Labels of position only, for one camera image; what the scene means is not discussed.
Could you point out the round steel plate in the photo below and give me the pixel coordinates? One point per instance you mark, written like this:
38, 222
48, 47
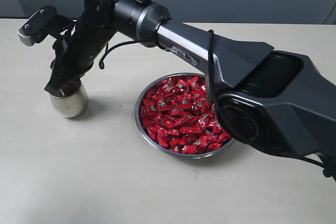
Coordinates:
147, 140

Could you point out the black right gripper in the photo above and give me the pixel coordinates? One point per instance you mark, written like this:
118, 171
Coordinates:
75, 54

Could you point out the pile of red wrapped candies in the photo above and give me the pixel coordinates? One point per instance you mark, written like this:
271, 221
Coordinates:
178, 113

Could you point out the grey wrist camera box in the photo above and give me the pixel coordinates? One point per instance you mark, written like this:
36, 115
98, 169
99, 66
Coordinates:
29, 31

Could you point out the shiny steel cup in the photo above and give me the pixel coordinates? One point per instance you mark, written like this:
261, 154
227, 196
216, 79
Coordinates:
70, 103

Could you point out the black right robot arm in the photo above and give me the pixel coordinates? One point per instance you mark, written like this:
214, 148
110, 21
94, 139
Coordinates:
275, 101

